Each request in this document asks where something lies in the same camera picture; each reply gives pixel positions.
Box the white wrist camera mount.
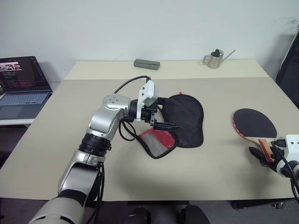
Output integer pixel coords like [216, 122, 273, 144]
[136, 80, 157, 122]
[275, 134, 299, 174]

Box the metal watering can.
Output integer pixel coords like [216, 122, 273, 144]
[201, 49, 237, 70]

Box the grey rectangular box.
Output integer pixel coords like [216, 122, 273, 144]
[134, 58, 162, 71]

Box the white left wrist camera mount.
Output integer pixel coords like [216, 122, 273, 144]
[136, 80, 157, 122]

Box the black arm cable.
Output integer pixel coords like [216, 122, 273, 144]
[93, 75, 152, 224]
[279, 155, 299, 204]

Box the black and red paddle case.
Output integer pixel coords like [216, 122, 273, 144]
[137, 91, 205, 160]

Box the white side desk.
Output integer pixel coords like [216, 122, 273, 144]
[0, 118, 36, 127]

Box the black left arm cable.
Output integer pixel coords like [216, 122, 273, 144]
[93, 75, 152, 224]

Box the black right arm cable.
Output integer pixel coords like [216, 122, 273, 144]
[279, 155, 299, 204]

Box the black table base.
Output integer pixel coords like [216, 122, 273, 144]
[231, 197, 299, 211]

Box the open laptop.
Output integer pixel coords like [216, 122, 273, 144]
[0, 56, 53, 121]

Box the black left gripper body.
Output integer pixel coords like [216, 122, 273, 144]
[141, 97, 164, 127]

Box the black cabinet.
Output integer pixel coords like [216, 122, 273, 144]
[275, 17, 299, 106]

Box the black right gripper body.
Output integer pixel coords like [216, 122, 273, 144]
[271, 145, 287, 166]

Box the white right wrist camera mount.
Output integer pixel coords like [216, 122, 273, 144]
[275, 134, 299, 174]

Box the dark rounded shape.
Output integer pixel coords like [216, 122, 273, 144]
[129, 206, 153, 224]

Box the table tennis paddle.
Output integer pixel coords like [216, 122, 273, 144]
[232, 108, 285, 163]

